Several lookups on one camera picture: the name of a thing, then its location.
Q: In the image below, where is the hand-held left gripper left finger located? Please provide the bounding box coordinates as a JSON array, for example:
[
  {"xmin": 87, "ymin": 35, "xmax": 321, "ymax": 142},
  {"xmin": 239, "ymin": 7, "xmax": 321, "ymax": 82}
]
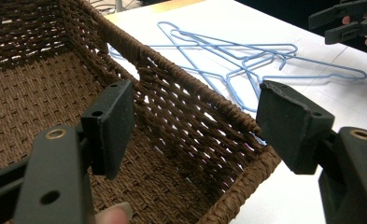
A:
[{"xmin": 12, "ymin": 79, "xmax": 136, "ymax": 224}]

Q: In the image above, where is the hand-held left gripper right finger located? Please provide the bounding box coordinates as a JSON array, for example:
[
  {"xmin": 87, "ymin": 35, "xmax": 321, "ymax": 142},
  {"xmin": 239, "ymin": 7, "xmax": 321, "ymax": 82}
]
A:
[{"xmin": 255, "ymin": 79, "xmax": 367, "ymax": 224}]

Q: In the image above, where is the blue wire hanger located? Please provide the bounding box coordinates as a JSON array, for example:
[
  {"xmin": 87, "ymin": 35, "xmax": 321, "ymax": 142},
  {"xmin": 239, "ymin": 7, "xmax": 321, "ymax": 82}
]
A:
[
  {"xmin": 156, "ymin": 21, "xmax": 299, "ymax": 113},
  {"xmin": 170, "ymin": 29, "xmax": 367, "ymax": 82},
  {"xmin": 108, "ymin": 43, "xmax": 299, "ymax": 94}
]

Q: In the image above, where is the brown wicker basket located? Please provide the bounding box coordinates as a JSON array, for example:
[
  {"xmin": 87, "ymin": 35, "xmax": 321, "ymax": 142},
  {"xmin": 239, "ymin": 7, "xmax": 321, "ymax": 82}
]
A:
[{"xmin": 0, "ymin": 0, "xmax": 282, "ymax": 224}]

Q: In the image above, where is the white table cover sheet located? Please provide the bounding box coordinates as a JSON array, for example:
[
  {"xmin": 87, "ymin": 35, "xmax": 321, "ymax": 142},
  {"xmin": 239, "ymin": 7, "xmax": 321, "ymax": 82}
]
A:
[{"xmin": 105, "ymin": 0, "xmax": 367, "ymax": 224}]

